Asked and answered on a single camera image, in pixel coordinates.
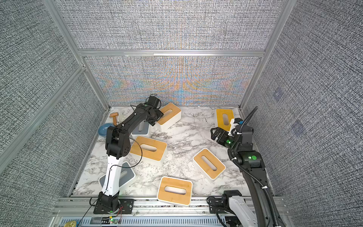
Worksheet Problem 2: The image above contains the grey lid tissue box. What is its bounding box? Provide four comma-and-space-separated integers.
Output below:
131, 121, 150, 139
98, 161, 137, 191

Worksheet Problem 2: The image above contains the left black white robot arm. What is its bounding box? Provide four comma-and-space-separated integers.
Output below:
95, 94, 164, 214

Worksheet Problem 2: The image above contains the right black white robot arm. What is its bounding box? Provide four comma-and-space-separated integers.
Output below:
210, 125, 285, 227

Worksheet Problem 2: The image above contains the blue bowl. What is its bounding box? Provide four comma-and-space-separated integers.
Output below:
97, 123, 114, 137

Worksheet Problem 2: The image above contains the bamboo lid tissue box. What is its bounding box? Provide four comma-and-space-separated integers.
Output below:
157, 176, 193, 207
192, 148, 226, 183
155, 103, 182, 132
129, 136, 168, 166

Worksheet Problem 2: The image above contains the aluminium front rail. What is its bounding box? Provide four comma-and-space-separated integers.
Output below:
48, 196, 293, 227

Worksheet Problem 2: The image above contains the front grey lid tissue box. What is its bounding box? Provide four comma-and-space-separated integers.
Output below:
98, 161, 137, 191

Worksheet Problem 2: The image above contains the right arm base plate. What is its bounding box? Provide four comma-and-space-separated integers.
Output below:
207, 196, 226, 214

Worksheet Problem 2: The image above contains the brass round object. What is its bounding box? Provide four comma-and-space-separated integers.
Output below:
64, 220, 78, 227

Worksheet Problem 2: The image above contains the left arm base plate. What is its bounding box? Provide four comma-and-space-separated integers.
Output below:
93, 199, 134, 216

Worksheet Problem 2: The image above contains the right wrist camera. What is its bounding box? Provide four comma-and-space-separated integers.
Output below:
229, 118, 244, 135

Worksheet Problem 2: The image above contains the yellow lid tissue box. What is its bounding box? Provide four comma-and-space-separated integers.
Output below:
216, 109, 234, 131

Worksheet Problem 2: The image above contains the back grey lid tissue box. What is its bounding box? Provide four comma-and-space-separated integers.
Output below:
131, 121, 150, 139

